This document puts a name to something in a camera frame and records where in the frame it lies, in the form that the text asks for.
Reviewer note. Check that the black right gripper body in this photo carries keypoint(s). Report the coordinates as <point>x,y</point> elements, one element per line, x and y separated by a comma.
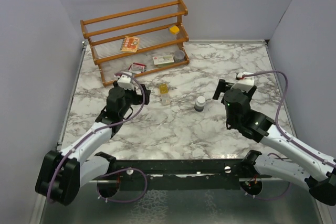
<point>229,87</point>

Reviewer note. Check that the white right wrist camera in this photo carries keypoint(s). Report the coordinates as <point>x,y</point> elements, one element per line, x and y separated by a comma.
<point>245,80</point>

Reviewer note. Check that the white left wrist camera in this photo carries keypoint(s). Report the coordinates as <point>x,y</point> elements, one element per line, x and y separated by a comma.
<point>125,80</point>

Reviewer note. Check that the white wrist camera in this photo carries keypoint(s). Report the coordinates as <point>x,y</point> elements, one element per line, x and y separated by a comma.
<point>125,80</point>
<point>245,80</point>

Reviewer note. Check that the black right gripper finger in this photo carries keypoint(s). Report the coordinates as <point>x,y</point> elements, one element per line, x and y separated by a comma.
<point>251,92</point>
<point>221,88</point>

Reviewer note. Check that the orange spiral notebook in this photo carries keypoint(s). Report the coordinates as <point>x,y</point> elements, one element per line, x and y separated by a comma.
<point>130,44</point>

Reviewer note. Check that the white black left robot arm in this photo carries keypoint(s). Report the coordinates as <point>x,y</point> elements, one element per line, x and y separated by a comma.
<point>64,172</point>

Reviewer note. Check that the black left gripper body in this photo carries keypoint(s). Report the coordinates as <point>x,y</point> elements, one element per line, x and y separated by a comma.
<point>135,99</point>

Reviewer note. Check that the green stapler box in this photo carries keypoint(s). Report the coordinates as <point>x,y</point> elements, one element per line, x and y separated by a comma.
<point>160,61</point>

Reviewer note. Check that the red white staple box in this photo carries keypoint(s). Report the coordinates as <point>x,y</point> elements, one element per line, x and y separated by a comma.
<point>137,68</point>

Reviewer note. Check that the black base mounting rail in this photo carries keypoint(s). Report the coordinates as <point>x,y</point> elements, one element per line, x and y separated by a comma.
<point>176,174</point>

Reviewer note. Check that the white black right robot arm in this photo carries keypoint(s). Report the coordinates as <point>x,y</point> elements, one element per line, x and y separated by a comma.
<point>307,167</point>

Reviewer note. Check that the white pill bottle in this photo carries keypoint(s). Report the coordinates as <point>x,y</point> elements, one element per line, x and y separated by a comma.
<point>199,103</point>

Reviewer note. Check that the yellow sticky note block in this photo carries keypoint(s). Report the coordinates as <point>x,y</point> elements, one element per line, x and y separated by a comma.
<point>174,29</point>

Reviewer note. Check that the orange wooden shelf rack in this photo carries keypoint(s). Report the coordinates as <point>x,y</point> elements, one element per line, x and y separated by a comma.
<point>151,34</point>

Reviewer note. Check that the yellow clear pill organizer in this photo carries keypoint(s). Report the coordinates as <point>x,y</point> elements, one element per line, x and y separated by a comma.
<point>164,93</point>

